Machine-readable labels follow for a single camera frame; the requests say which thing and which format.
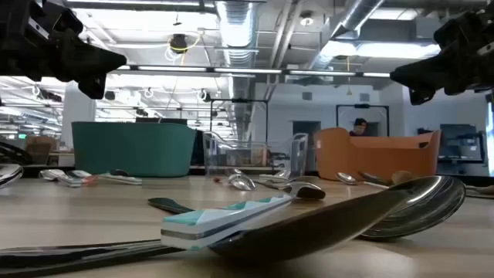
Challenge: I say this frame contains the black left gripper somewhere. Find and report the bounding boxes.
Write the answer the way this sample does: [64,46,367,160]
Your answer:
[0,0,127,100]

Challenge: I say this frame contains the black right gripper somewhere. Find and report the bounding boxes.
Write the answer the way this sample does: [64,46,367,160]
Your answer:
[389,9,494,106]

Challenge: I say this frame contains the white column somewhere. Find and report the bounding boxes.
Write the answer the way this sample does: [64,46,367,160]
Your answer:
[61,80,96,150]

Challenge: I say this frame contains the black computer monitor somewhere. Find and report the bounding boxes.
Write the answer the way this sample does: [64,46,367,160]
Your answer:
[439,123,486,163]

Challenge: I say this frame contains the person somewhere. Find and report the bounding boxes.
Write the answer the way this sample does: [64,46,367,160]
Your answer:
[349,117,370,137]

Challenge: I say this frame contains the blue lit screen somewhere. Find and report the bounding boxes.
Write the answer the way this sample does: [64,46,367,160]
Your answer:
[485,100,494,177]

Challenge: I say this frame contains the teal green plastic bin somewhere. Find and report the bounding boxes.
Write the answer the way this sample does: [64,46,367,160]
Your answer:
[71,121,198,178]

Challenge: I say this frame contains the orange plastic bin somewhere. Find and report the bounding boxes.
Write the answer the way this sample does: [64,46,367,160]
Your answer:
[313,127,442,182]

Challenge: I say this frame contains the brown office chair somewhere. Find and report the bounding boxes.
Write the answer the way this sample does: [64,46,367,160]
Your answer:
[23,134,58,166]

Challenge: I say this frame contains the black ceiling device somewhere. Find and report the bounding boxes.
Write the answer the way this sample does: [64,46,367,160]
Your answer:
[169,33,189,54]

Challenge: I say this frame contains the round ceiling lamp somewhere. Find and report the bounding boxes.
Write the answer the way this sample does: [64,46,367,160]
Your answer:
[299,11,316,28]

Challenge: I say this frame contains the clear plastic bin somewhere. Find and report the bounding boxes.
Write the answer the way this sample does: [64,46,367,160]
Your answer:
[202,131,310,179]

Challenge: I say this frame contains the long ceiling light strip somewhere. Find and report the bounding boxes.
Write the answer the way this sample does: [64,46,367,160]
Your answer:
[110,64,391,79]

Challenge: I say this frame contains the silver ventilation duct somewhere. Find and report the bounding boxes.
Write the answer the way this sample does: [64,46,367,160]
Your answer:
[214,0,258,142]
[308,0,387,70]

